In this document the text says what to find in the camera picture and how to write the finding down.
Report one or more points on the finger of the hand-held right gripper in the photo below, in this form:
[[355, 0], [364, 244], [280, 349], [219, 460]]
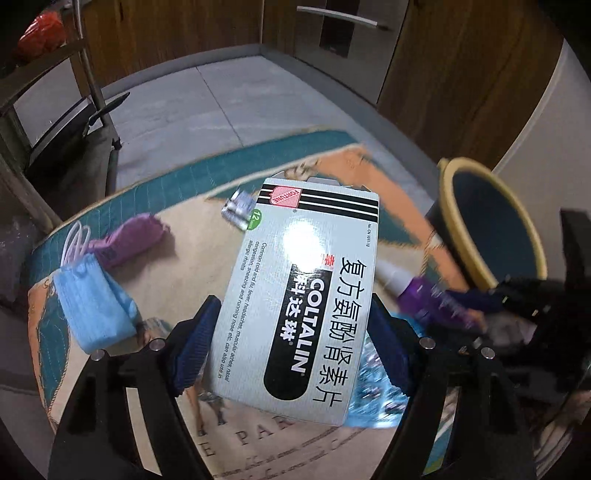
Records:
[[531, 300], [480, 302]]

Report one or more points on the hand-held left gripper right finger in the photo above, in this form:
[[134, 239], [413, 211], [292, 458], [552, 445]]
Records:
[[390, 350]]

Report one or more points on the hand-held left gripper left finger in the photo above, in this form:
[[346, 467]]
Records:
[[194, 341]]

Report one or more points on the clear plastic bag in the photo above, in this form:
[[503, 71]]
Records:
[[369, 392], [16, 258]]

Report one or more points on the purple bottle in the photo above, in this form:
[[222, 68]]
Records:
[[425, 293]]

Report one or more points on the dark bin with yellow rim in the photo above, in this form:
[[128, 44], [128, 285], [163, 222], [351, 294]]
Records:
[[494, 221]]

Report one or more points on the white medicine box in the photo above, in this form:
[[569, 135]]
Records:
[[295, 300]]

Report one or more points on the blue face mask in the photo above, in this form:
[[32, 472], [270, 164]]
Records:
[[92, 304]]

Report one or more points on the purple face mask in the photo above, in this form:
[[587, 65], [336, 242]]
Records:
[[129, 237]]

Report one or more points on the printed teal orange mat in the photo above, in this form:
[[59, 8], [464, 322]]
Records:
[[258, 445]]

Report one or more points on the silver blister pack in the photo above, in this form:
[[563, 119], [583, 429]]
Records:
[[238, 210]]

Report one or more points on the clear plastic bag on floor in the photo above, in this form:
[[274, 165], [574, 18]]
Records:
[[16, 258]]

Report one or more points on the wooden kitchen cabinet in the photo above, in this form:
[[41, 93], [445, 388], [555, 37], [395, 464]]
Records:
[[461, 69]]

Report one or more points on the black pan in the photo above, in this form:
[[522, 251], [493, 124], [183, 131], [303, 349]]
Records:
[[111, 108]]

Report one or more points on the metal shelf rack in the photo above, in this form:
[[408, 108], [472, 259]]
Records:
[[97, 83]]

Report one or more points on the steel built-in oven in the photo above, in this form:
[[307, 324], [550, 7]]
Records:
[[351, 46]]

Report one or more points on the red plastic bag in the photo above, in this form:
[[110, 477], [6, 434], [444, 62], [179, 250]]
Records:
[[41, 30]]

